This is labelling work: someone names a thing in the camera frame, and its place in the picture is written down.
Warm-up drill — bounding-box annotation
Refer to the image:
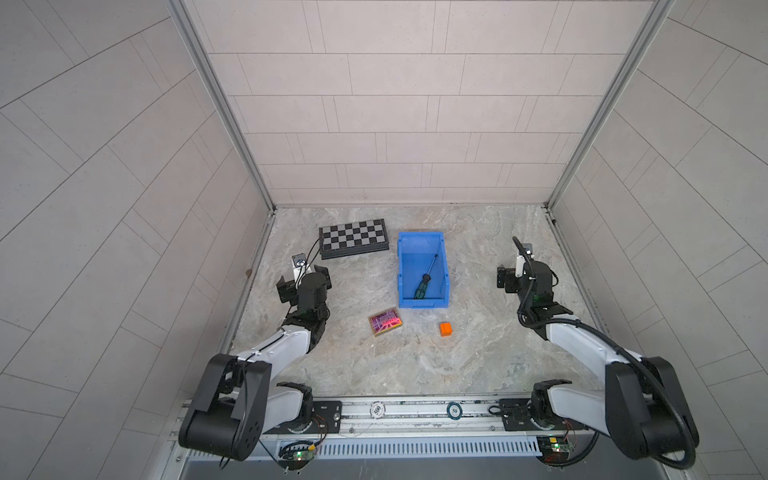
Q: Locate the green handled screwdriver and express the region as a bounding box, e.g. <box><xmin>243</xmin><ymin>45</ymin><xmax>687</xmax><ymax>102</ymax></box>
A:
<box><xmin>414</xmin><ymin>254</ymin><xmax>438</xmax><ymax>300</ymax></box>

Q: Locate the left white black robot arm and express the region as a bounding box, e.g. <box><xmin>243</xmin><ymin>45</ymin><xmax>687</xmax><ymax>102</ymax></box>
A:
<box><xmin>178</xmin><ymin>266</ymin><xmax>332</xmax><ymax>461</ymax></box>

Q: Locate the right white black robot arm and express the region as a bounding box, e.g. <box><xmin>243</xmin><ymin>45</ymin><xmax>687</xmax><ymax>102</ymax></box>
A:
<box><xmin>496</xmin><ymin>257</ymin><xmax>700</xmax><ymax>470</ymax></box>

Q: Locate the blue plastic bin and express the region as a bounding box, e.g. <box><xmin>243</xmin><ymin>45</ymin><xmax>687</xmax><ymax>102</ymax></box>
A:
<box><xmin>397</xmin><ymin>231</ymin><xmax>451</xmax><ymax>309</ymax></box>

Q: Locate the folded black white chessboard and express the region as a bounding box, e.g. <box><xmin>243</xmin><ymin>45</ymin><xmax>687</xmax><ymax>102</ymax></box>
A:
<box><xmin>319</xmin><ymin>218</ymin><xmax>390</xmax><ymax>260</ymax></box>

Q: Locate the purple circuit board box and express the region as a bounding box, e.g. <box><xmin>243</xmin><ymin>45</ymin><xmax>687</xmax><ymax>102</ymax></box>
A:
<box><xmin>368</xmin><ymin>308</ymin><xmax>403</xmax><ymax>337</ymax></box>

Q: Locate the small orange cube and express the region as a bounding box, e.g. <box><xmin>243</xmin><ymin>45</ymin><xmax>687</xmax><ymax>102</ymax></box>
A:
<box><xmin>439</xmin><ymin>322</ymin><xmax>452</xmax><ymax>337</ymax></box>

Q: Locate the white round sticker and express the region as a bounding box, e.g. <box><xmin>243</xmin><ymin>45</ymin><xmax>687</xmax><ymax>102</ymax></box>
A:
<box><xmin>370</xmin><ymin>401</ymin><xmax>386</xmax><ymax>419</ymax></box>

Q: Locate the left green circuit board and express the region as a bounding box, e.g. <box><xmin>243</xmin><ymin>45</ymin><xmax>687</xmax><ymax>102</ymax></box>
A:
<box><xmin>279</xmin><ymin>440</ymin><xmax>319</xmax><ymax>465</ymax></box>

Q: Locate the green circuit board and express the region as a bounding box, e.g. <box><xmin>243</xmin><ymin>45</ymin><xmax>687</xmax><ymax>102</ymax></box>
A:
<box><xmin>279</xmin><ymin>440</ymin><xmax>319</xmax><ymax>465</ymax></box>
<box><xmin>536</xmin><ymin>436</ymin><xmax>575</xmax><ymax>465</ymax></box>

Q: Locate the right green circuit board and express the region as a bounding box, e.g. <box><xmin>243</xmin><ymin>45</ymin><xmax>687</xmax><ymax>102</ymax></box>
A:
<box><xmin>536</xmin><ymin>436</ymin><xmax>575</xmax><ymax>465</ymax></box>

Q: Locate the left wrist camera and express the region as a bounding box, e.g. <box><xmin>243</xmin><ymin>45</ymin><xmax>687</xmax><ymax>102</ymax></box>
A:
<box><xmin>291</xmin><ymin>253</ymin><xmax>310</xmax><ymax>285</ymax></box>

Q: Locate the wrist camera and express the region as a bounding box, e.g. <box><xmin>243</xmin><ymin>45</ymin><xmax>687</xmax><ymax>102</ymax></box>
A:
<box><xmin>291</xmin><ymin>253</ymin><xmax>310</xmax><ymax>285</ymax></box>
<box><xmin>513</xmin><ymin>236</ymin><xmax>533</xmax><ymax>277</ymax></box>

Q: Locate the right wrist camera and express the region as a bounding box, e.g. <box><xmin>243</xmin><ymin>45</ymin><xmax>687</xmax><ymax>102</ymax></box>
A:
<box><xmin>513</xmin><ymin>236</ymin><xmax>533</xmax><ymax>277</ymax></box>

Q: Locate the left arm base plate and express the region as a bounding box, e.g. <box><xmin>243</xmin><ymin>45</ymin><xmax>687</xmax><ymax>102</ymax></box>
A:
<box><xmin>267</xmin><ymin>400</ymin><xmax>343</xmax><ymax>436</ymax></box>

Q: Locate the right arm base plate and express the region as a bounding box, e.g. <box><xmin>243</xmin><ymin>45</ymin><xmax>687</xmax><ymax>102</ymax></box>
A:
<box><xmin>488</xmin><ymin>398</ymin><xmax>590</xmax><ymax>432</ymax></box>

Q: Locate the black round ring sticker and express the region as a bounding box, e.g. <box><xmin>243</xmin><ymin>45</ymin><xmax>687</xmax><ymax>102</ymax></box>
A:
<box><xmin>446</xmin><ymin>402</ymin><xmax>463</xmax><ymax>421</ymax></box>

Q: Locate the aluminium mounting rail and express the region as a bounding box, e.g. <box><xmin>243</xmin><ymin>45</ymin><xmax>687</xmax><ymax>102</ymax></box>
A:
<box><xmin>158</xmin><ymin>391</ymin><xmax>667</xmax><ymax>444</ymax></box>

